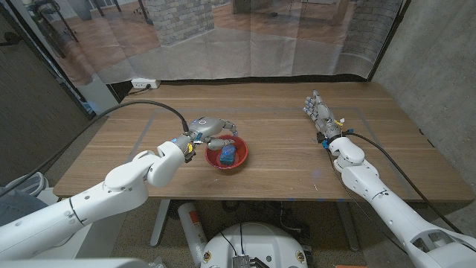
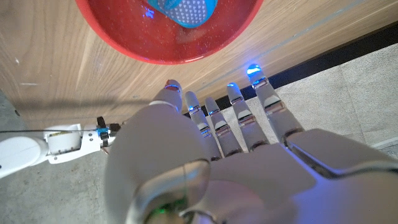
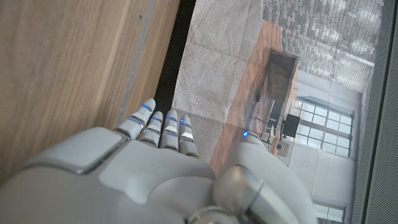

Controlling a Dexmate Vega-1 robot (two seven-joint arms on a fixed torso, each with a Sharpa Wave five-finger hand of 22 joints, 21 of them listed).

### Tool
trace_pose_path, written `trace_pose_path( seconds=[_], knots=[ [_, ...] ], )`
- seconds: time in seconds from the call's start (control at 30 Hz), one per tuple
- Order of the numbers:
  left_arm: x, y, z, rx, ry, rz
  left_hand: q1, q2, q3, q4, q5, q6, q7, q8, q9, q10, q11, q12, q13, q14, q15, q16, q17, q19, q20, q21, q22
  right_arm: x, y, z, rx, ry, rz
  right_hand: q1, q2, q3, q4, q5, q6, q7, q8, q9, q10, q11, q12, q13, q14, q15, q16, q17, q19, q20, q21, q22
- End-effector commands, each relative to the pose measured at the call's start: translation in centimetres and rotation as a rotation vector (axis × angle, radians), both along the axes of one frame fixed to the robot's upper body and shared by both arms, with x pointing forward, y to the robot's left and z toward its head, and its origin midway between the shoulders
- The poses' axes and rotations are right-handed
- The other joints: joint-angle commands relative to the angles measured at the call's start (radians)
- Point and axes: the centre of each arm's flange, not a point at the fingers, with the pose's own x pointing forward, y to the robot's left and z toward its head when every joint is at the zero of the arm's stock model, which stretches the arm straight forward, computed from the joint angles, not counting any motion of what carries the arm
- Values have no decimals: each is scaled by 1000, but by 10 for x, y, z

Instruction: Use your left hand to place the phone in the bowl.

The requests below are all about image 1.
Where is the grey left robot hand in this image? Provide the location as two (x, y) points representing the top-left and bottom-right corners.
(174, 116), (239, 152)

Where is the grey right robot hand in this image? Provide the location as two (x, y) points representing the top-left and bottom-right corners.
(303, 89), (344, 142)

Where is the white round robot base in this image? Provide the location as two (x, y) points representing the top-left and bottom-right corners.
(199, 222), (309, 268)

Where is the red bowl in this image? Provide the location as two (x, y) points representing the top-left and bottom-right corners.
(204, 134), (249, 170)

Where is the white power strip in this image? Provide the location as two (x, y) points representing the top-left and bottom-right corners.
(130, 77), (161, 89)

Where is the printed room backdrop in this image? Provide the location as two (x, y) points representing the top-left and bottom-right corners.
(7, 0), (406, 86)

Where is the white cylinder with orange label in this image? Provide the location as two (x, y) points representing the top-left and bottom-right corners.
(177, 202), (208, 267)

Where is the grey table leg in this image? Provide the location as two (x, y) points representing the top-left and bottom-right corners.
(336, 200), (361, 252)
(149, 199), (171, 248)

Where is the white ribbed plastic object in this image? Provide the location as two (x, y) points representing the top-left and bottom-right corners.
(6, 171), (49, 197)

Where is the white robot torso cover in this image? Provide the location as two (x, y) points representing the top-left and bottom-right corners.
(0, 258), (167, 268)

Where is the person's leg in jeans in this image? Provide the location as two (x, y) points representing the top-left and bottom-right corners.
(0, 193), (38, 226)

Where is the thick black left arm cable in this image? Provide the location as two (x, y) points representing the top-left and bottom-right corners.
(0, 99), (190, 198)

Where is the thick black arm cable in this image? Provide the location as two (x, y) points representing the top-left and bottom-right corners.
(342, 130), (464, 235)
(0, 99), (190, 198)

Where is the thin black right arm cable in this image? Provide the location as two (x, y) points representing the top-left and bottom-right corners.
(326, 147), (408, 254)

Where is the black backdrop frame pole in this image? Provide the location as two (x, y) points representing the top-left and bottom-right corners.
(369, 0), (412, 82)
(0, 0), (96, 121)

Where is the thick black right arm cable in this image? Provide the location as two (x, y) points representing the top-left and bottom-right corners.
(342, 130), (464, 235)

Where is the black floor cable bundle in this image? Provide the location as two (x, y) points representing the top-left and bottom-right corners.
(221, 200), (312, 239)

